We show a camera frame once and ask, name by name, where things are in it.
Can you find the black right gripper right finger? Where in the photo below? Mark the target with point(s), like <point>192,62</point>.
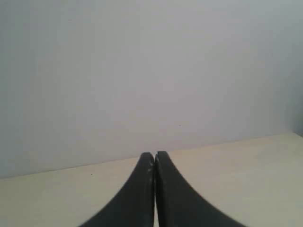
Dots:
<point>179,205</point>

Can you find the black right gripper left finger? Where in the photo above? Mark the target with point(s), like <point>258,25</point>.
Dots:
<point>133,205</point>

